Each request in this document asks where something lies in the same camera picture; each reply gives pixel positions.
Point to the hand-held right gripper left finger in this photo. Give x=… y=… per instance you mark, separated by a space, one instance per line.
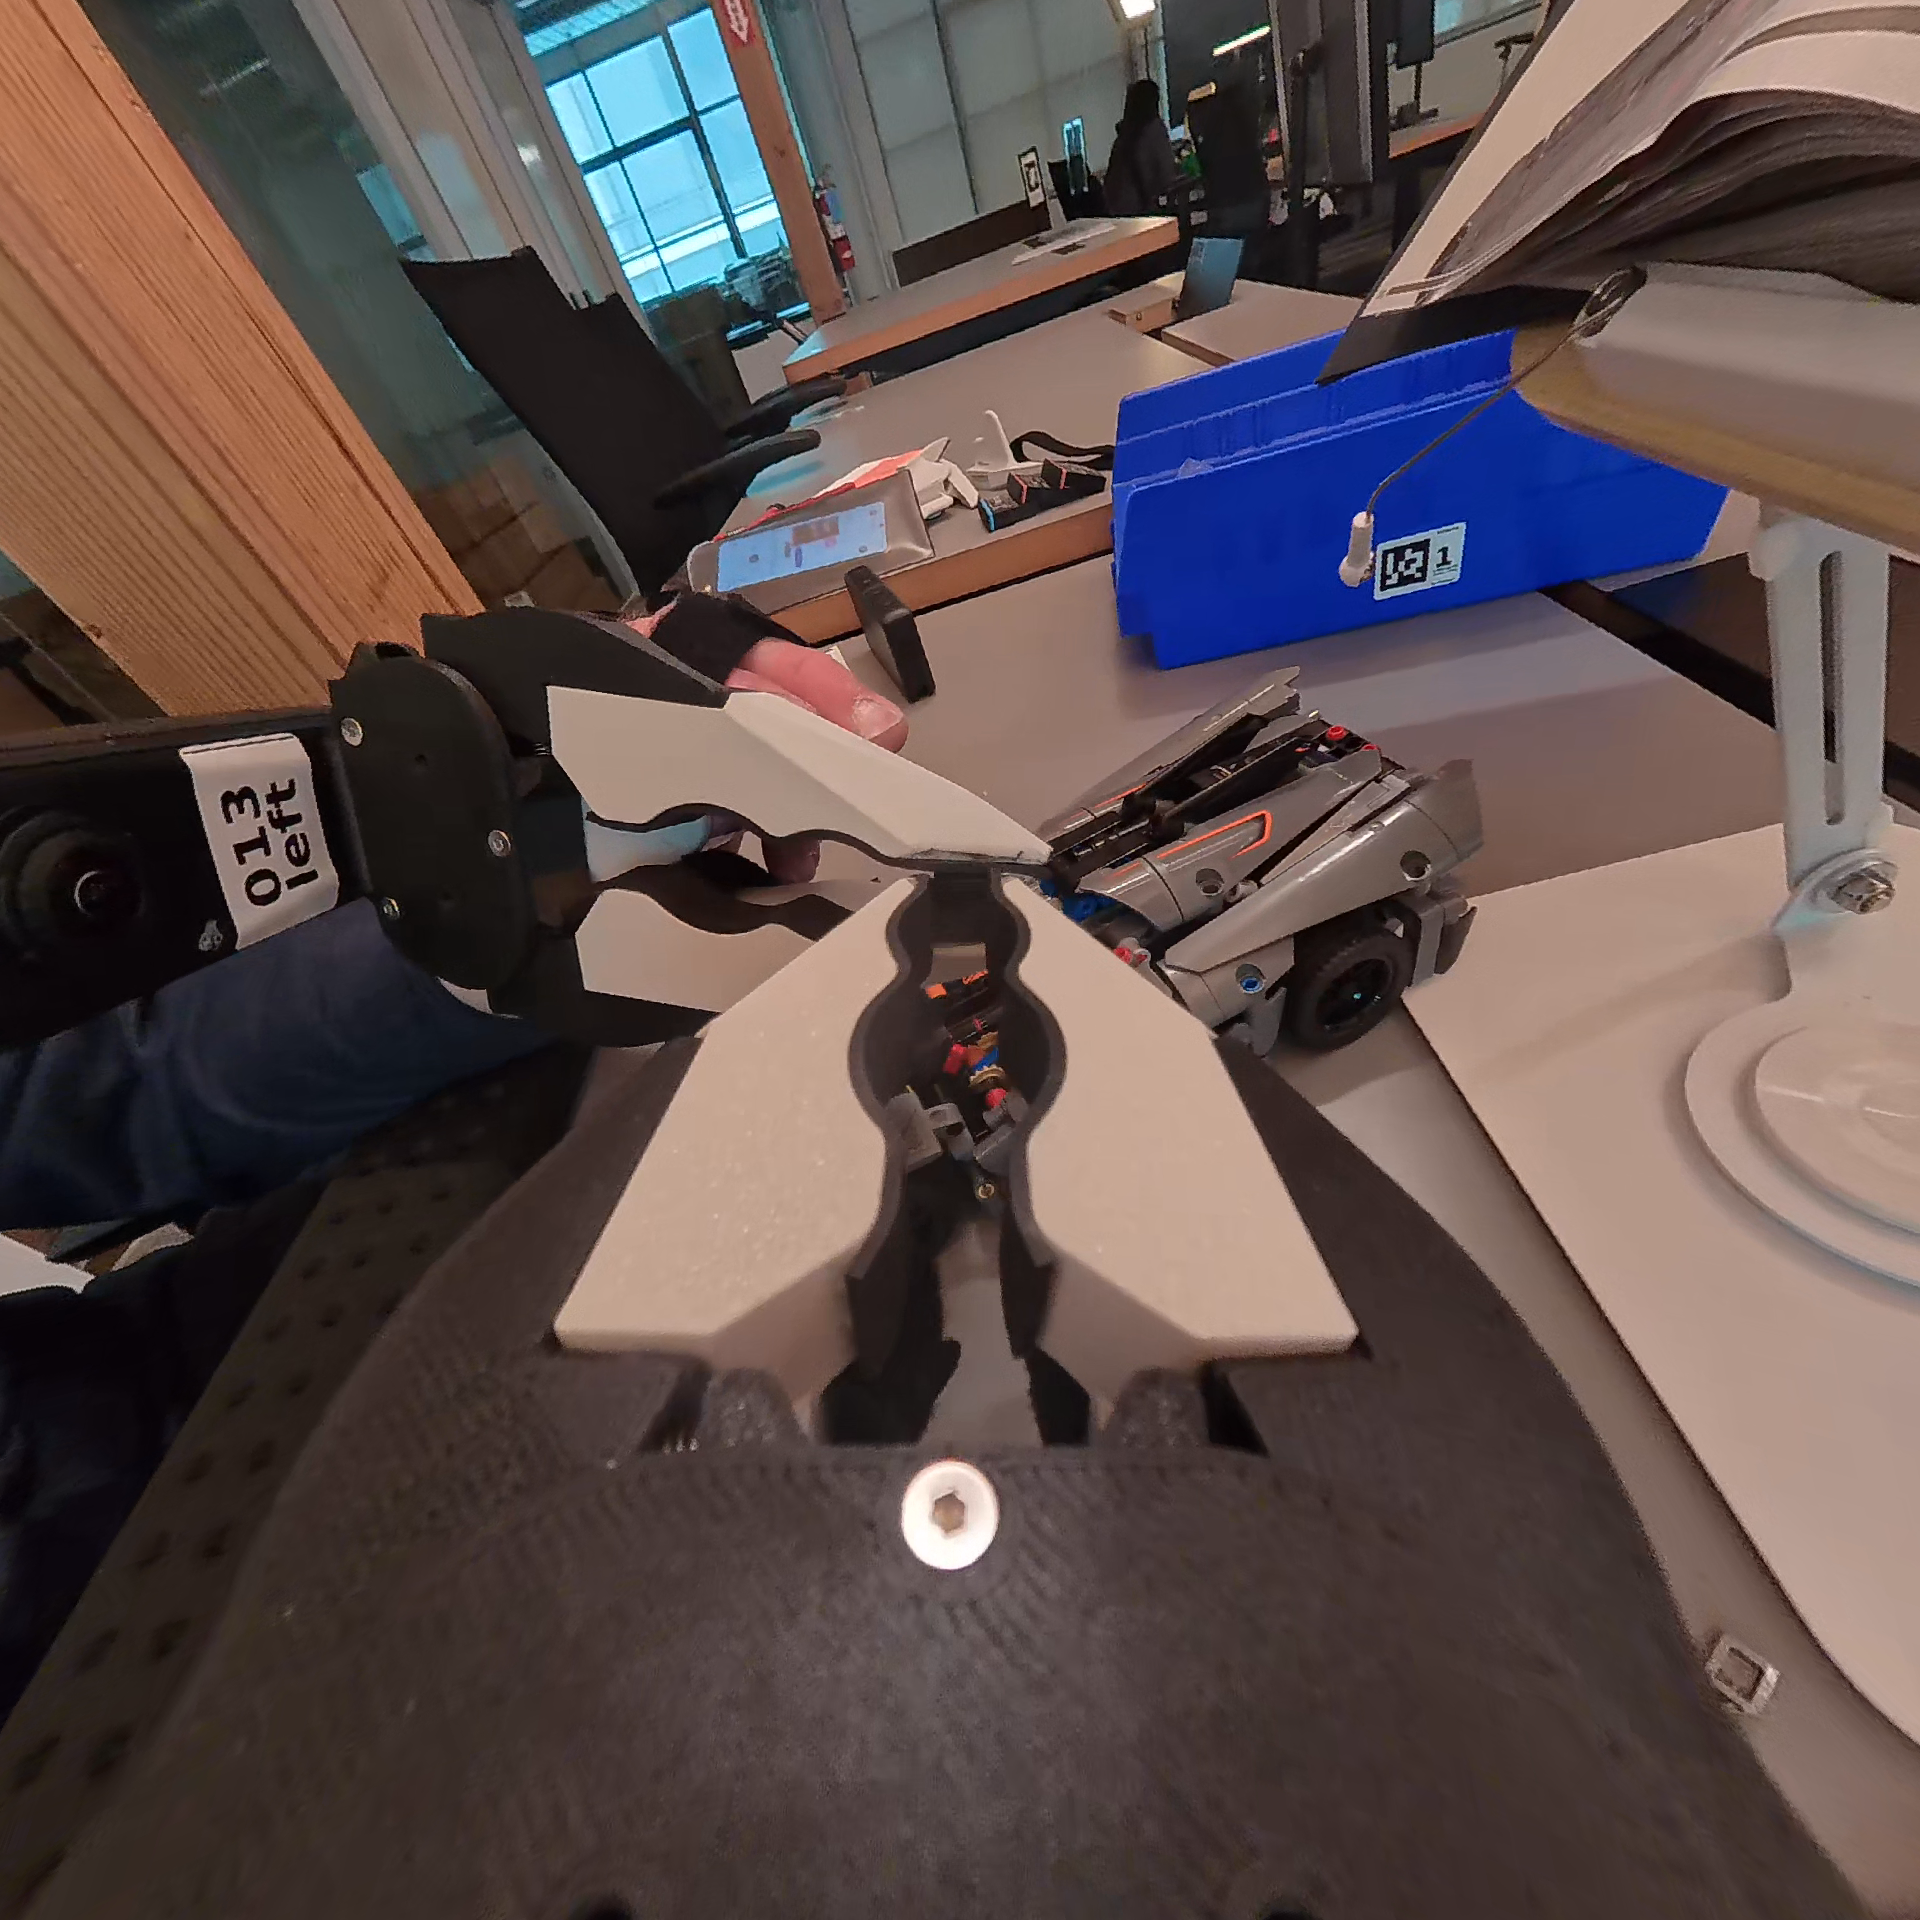
x=735 y=1199

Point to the black orange gadget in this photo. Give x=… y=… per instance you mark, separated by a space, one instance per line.
x=1050 y=496

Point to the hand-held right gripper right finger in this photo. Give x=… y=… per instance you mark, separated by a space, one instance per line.
x=1185 y=1199

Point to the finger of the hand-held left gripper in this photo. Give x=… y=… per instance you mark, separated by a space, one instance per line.
x=780 y=779
x=643 y=951

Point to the person's left forearm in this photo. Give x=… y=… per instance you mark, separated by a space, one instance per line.
x=224 y=1081

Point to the light grey lego frame piece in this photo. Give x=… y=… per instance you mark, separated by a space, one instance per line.
x=1742 y=1674

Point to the black power bank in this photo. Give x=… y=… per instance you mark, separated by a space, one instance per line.
x=894 y=630

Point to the white gadget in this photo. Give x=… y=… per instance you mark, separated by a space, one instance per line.
x=961 y=472

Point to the red fire extinguisher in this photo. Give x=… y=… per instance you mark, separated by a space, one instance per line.
x=834 y=225

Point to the grey orange lego car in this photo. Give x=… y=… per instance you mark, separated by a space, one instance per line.
x=1275 y=885

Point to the brown ribbed panel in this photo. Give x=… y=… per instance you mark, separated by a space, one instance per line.
x=164 y=421

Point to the open instruction booklet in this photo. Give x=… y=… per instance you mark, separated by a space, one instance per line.
x=1695 y=135

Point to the blue storage bin white tag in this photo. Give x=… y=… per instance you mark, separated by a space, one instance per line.
x=1244 y=526

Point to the white book stand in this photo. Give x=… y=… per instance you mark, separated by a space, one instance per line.
x=1648 y=1124

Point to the smartphone in clear pouch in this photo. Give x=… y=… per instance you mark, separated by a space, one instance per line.
x=810 y=548

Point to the person's left hand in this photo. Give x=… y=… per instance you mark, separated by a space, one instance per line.
x=825 y=698

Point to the long wooden table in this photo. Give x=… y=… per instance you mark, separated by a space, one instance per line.
x=976 y=292

